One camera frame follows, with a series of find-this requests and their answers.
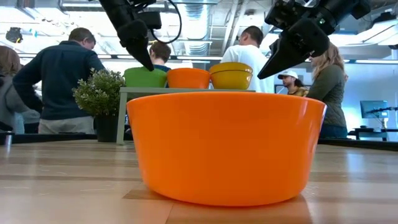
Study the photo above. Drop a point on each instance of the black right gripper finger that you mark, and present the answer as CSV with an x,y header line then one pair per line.
x,y
304,40
276,43

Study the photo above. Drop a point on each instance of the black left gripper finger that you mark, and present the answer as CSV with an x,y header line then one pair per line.
x,y
135,37

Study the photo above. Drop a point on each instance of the blue patterned plate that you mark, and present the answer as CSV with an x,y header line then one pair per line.
x,y
230,67

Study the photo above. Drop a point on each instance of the yellow bowl with patterned inside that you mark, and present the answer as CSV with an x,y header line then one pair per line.
x,y
231,82

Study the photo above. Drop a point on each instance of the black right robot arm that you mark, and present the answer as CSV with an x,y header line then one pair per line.
x,y
342,12

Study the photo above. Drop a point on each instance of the white cap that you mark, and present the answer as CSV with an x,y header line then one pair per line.
x,y
288,74

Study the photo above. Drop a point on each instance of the small potted green plant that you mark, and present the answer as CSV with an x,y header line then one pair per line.
x,y
99,93

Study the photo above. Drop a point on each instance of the grey-green perforated metal shelf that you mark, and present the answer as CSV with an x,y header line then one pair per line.
x,y
122,118

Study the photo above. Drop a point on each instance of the computer monitor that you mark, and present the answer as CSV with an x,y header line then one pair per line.
x,y
371,107

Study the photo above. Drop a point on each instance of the black background desk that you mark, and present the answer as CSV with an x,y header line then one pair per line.
x,y
373,130

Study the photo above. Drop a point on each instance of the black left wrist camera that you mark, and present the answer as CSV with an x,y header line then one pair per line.
x,y
150,20

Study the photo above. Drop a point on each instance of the round silver ventilation duct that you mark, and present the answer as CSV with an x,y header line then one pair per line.
x,y
194,25

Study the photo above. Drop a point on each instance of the silver metal post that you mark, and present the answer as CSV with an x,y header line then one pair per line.
x,y
6,138

